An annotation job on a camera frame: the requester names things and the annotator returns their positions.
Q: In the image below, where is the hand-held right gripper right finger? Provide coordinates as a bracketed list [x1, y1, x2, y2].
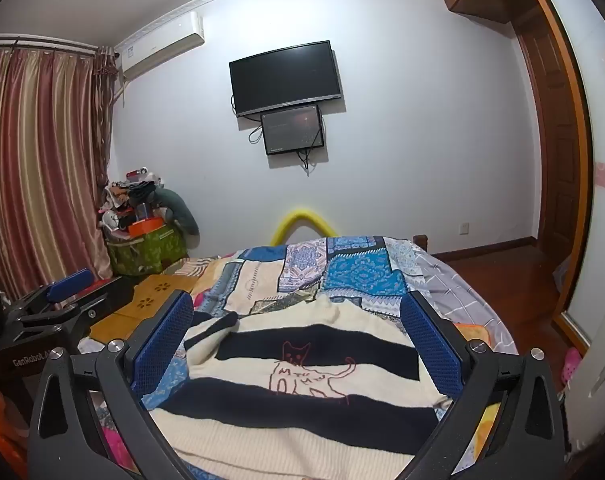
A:
[400, 290, 566, 480]

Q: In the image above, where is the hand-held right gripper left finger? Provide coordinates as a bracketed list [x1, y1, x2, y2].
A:
[27, 290, 196, 480]

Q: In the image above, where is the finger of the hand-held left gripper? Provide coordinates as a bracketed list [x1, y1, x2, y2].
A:
[5, 268, 94, 322]
[20, 276, 139, 347]

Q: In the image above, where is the cream navy striped sweater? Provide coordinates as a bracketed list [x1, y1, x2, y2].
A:
[150, 294, 456, 480]

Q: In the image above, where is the orange yellow fleece blanket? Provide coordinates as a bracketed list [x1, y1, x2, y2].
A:
[455, 322, 502, 458]

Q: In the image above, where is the grey checked bedsheet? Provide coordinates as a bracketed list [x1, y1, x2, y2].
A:
[410, 239, 519, 357]

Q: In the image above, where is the orange box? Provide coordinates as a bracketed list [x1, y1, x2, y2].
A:
[128, 217, 164, 237]

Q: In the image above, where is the orange plastic object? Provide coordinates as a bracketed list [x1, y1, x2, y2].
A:
[0, 387, 29, 480]

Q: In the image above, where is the pile of assorted clutter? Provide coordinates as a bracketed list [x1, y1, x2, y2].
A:
[98, 165, 166, 236]

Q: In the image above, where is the grey plush pillow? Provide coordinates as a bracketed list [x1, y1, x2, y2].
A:
[150, 187, 202, 241]

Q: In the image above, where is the blue patchwork quilt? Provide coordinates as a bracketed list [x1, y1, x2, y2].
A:
[142, 234, 436, 480]

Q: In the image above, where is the red striped curtain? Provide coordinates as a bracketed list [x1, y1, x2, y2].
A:
[0, 42, 119, 302]

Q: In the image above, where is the pink slipper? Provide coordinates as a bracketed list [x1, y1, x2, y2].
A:
[560, 346, 582, 386]

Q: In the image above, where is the yellow foam tube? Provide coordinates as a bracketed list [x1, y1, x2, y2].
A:
[272, 206, 336, 247]

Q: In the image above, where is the white wardrobe door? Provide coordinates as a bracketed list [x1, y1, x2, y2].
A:
[525, 0, 605, 461]

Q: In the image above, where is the brown wooden door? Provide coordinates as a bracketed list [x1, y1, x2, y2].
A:
[515, 20, 583, 261]

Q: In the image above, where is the curtain rod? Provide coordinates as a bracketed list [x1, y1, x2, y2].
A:
[0, 34, 119, 57]

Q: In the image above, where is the white air conditioner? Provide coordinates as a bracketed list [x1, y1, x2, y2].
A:
[115, 11, 204, 81]

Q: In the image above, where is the small black wall monitor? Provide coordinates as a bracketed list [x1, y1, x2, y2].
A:
[261, 103, 326, 156]

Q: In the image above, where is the black wall television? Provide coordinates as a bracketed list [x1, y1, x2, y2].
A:
[229, 40, 344, 118]

